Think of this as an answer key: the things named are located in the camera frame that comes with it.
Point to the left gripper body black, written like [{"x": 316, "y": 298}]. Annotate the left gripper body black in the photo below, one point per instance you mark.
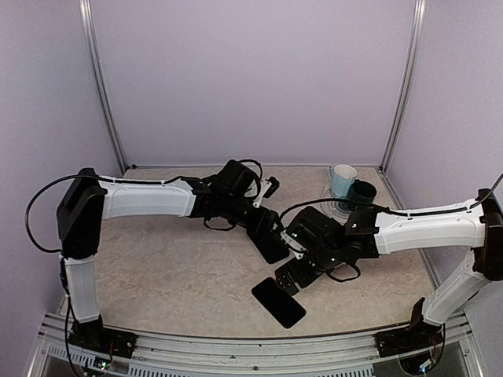
[{"x": 255, "y": 224}]

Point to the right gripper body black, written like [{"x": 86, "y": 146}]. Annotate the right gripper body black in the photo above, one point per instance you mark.
[{"x": 327, "y": 261}]

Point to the black phone case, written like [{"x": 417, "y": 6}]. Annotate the black phone case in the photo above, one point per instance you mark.
[{"x": 270, "y": 245}]

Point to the black phone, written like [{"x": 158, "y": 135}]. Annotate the black phone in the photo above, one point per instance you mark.
[{"x": 278, "y": 303}]

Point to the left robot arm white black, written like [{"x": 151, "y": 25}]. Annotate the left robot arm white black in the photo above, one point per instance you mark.
[{"x": 234, "y": 194}]

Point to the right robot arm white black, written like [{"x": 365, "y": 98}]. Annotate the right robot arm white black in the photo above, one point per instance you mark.
[{"x": 474, "y": 223}]

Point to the dark green mug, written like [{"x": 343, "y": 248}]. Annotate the dark green mug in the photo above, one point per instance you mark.
[{"x": 360, "y": 192}]

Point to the light blue mug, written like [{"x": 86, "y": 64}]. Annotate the light blue mug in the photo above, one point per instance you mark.
[{"x": 342, "y": 177}]

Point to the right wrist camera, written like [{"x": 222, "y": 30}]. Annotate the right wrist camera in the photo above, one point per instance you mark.
[{"x": 310, "y": 228}]

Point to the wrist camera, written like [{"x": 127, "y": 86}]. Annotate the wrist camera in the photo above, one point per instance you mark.
[
  {"x": 264, "y": 190},
  {"x": 310, "y": 228}
]

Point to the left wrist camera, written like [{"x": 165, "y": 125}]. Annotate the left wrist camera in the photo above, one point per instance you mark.
[{"x": 264, "y": 190}]

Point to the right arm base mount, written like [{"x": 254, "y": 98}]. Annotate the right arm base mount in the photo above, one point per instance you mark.
[{"x": 404, "y": 340}]

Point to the right aluminium frame post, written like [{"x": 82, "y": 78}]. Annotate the right aluminium frame post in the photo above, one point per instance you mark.
[{"x": 417, "y": 27}]

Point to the aluminium frame post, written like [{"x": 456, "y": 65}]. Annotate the aluminium frame post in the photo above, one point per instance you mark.
[
  {"x": 85, "y": 8},
  {"x": 417, "y": 27}
]

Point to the front aluminium rail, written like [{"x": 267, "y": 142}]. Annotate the front aluminium rail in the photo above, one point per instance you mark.
[{"x": 344, "y": 354}]

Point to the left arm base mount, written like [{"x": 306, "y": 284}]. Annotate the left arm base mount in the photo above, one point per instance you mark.
[{"x": 96, "y": 337}]

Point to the left aluminium frame post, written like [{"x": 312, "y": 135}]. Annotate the left aluminium frame post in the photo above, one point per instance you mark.
[{"x": 85, "y": 8}]

